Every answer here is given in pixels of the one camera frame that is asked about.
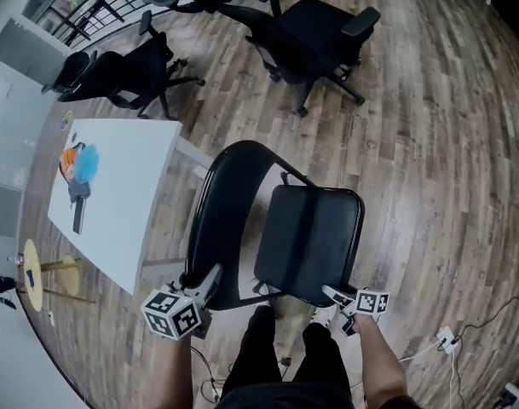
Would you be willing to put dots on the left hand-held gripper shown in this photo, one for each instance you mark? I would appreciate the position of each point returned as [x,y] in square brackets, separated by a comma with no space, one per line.
[169,313]

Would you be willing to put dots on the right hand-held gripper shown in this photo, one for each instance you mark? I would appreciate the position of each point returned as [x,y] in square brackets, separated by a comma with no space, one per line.
[372,303]

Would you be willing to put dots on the black folding chair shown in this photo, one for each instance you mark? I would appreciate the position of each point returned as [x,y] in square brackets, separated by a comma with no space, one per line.
[310,237]

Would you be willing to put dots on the person's left forearm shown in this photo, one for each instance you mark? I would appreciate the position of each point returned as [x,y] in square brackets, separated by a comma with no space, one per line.
[178,373]

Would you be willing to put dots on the person's right forearm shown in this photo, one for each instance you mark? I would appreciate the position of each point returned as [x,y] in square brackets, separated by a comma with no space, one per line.
[382,364]

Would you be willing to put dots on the black office chair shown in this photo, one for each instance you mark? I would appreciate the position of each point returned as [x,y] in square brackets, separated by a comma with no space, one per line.
[131,75]
[318,32]

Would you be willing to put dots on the person's right white shoe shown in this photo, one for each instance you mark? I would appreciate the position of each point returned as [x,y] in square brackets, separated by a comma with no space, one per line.
[323,315]

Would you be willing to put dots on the small black plug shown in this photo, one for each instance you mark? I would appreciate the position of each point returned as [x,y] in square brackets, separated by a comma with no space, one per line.
[285,361]

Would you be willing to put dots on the person's black trousers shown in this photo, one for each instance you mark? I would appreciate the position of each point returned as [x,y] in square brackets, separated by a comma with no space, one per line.
[259,356]

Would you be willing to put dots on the white power strip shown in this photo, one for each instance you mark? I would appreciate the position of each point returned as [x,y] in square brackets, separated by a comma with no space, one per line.
[448,339]

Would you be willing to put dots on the white table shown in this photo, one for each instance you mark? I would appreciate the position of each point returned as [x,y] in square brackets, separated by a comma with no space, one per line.
[122,177]

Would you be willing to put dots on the black flat bar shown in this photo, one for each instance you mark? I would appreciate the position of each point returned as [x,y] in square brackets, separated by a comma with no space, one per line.
[79,215]

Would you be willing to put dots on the grey cloth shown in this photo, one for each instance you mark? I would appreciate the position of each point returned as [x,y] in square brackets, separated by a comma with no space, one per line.
[79,190]

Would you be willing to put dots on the round wooden side table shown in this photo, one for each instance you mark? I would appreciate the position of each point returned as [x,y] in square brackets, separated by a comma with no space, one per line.
[33,262]

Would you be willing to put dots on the small blue object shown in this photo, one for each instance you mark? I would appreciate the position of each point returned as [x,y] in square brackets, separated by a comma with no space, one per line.
[29,276]

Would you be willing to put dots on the clear bottle red cap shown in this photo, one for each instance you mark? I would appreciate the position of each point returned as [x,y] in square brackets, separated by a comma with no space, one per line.
[15,259]

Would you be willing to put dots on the small pale bin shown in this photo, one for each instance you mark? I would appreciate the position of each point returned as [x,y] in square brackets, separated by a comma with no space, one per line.
[67,119]

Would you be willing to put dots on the frosted glass partition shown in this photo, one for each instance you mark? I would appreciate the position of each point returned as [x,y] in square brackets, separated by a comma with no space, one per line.
[7,143]

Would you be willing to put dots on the grey door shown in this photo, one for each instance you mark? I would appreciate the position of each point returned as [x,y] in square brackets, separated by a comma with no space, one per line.
[33,51]

